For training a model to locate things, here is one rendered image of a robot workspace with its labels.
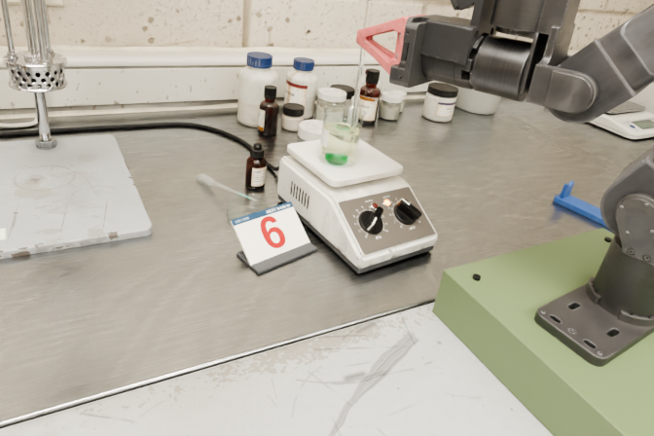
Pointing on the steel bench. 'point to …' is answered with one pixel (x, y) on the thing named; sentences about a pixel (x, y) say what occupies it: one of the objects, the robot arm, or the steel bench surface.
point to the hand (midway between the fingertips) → (364, 37)
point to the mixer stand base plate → (66, 196)
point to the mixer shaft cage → (43, 60)
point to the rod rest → (578, 204)
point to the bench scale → (628, 121)
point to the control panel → (393, 235)
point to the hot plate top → (365, 164)
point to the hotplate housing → (297, 189)
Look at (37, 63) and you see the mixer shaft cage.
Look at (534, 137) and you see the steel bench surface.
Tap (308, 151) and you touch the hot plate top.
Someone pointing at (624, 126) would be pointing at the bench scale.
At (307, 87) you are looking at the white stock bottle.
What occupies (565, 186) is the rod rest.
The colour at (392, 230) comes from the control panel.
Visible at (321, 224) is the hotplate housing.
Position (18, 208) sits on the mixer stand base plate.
